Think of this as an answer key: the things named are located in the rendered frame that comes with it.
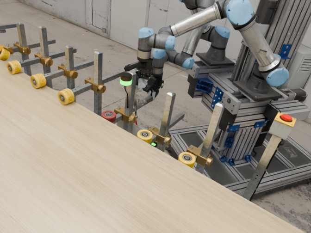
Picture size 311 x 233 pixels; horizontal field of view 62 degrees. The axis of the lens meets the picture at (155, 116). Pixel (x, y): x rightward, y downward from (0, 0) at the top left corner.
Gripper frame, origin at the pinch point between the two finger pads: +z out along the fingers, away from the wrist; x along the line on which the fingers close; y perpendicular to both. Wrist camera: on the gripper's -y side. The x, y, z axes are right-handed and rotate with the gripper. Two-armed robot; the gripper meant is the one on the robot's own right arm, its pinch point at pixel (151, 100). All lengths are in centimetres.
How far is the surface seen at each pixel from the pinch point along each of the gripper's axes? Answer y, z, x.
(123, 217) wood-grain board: -84, -8, -48
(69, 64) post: -31, -19, 44
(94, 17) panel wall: 253, 52, 317
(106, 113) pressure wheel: -41.4, -8.0, 1.7
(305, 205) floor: 75, 83, -125
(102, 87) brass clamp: -29.5, -13.6, 16.5
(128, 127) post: -30.5, 3.9, -5.8
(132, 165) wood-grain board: -62, -8, -34
